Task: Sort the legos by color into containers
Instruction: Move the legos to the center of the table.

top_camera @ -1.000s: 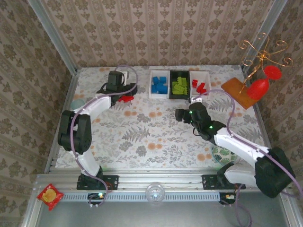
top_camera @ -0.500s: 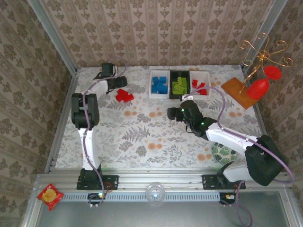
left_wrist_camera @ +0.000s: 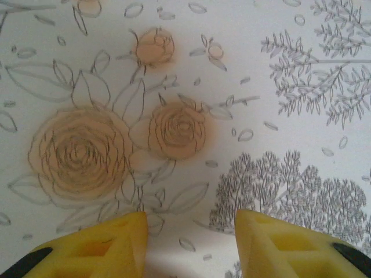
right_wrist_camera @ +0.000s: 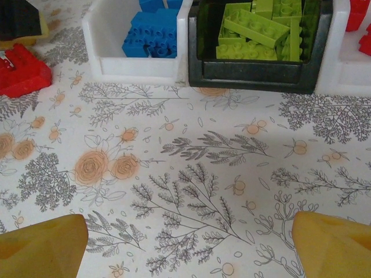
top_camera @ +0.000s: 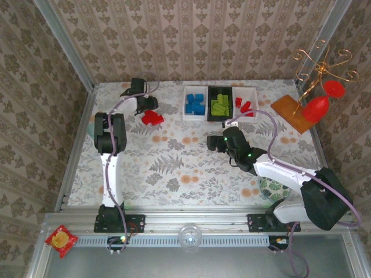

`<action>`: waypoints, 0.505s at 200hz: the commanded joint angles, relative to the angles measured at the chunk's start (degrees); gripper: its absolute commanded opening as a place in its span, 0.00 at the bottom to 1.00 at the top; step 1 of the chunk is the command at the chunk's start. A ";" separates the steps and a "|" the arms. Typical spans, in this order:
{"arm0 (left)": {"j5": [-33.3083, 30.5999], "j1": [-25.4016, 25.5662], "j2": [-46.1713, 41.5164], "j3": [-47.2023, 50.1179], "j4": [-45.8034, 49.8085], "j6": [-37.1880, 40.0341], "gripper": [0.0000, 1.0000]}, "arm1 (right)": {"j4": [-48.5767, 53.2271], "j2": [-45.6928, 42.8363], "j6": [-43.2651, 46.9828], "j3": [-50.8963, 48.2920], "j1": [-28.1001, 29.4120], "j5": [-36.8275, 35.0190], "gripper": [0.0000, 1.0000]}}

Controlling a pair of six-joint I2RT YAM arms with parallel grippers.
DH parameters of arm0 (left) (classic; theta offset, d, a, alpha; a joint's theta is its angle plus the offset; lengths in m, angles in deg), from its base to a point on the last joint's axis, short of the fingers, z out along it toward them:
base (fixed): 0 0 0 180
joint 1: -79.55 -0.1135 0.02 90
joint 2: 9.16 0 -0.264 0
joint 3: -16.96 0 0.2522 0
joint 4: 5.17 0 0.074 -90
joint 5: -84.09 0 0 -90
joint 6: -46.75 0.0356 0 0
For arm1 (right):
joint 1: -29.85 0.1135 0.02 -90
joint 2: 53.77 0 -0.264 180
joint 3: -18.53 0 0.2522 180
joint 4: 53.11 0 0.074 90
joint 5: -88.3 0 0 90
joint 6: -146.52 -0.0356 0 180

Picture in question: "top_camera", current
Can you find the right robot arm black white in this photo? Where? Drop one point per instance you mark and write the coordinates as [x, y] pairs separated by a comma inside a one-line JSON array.
[[284, 171]]

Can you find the grey metal panel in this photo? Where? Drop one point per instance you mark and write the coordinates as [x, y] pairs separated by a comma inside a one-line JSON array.
[[203, 263]]

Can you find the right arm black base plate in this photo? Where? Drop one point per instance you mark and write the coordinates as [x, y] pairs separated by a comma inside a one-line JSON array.
[[255, 223]]

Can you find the white plastic bin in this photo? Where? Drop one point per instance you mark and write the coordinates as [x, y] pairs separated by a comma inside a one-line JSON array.
[[194, 117], [252, 97]]

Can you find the brown wooden board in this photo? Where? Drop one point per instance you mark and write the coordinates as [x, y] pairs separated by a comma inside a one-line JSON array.
[[285, 105]]

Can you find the red goblet glass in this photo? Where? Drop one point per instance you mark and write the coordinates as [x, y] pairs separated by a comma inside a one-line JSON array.
[[316, 108]]

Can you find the green lego brick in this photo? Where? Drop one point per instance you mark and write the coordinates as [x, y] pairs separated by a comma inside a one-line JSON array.
[[229, 110], [217, 114], [222, 108], [215, 105], [223, 100]]

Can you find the green leaf pattern bowl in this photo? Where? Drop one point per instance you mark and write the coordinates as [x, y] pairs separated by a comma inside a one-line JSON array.
[[272, 188]]

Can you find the clear glass dome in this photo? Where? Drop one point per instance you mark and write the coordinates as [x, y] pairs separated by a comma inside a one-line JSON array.
[[189, 236]]

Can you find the red snack packet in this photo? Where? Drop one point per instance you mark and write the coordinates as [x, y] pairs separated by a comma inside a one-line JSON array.
[[61, 240]]

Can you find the aluminium side rail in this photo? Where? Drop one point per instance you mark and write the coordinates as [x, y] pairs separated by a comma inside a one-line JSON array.
[[318, 144], [77, 144]]

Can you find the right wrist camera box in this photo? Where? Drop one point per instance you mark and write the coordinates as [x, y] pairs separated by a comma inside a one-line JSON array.
[[231, 123]]

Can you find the aluminium frame post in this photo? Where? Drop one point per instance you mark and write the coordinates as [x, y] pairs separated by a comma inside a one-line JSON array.
[[67, 43], [327, 29]]

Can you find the floral patterned tablecloth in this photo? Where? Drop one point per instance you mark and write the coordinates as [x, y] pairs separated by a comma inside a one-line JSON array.
[[174, 197]]

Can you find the aluminium cross rail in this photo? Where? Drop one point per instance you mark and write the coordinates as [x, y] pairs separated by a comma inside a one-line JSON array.
[[197, 220]]

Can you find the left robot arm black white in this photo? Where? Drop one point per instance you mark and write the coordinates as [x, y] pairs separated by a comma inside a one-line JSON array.
[[111, 179]]

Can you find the black plastic bin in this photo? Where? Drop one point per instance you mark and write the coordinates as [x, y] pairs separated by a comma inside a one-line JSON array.
[[213, 92]]

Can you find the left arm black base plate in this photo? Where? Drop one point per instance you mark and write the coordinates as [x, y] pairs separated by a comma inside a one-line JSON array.
[[136, 223]]

